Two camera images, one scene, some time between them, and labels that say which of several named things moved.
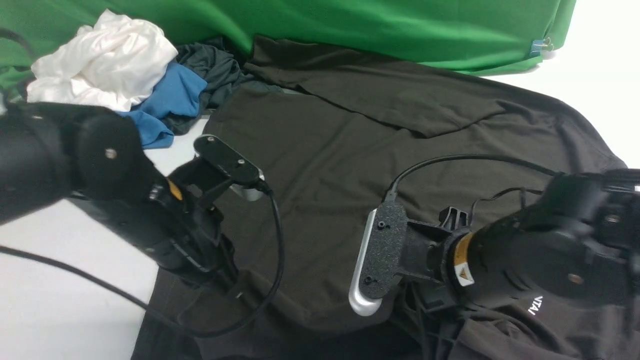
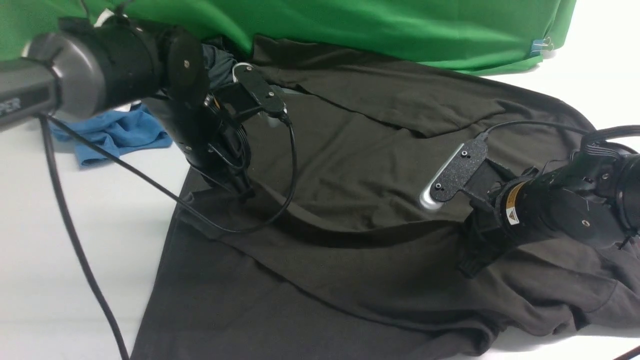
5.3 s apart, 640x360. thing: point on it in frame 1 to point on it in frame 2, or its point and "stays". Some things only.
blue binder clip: [540, 45] stays
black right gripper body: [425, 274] to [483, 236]
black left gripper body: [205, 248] to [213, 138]
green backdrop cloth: [476, 37] stays
